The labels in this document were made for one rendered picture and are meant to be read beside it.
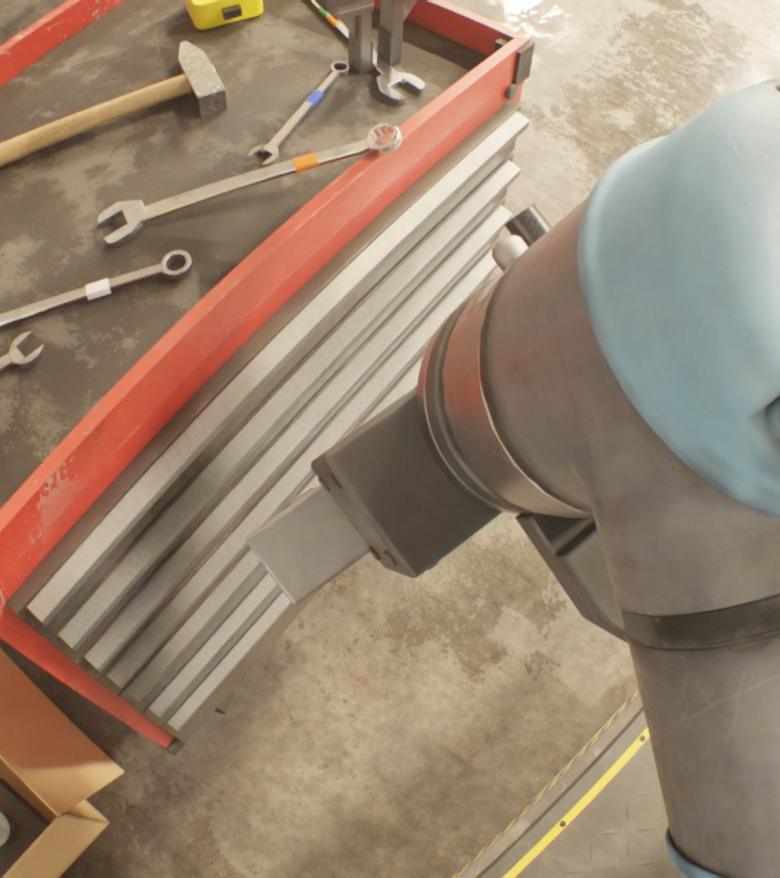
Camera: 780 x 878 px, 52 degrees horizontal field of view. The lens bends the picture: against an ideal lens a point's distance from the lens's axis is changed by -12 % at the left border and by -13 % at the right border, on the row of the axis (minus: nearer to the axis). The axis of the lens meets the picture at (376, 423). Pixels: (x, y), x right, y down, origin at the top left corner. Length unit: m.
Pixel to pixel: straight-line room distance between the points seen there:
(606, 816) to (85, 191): 0.96
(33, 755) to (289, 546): 1.04
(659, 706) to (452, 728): 1.30
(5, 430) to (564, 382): 0.55
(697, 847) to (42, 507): 0.51
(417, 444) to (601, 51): 2.33
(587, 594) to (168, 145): 0.64
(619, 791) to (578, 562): 0.93
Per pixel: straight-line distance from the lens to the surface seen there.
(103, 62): 0.96
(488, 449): 0.23
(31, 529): 0.62
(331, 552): 0.33
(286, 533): 0.33
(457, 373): 0.23
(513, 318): 0.19
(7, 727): 1.35
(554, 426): 0.18
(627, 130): 2.30
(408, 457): 0.28
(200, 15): 0.96
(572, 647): 1.54
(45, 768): 1.32
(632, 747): 1.19
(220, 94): 0.83
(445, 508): 0.28
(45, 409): 0.67
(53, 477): 0.60
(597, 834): 1.17
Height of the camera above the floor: 1.45
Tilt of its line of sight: 61 degrees down
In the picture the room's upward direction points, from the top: 2 degrees clockwise
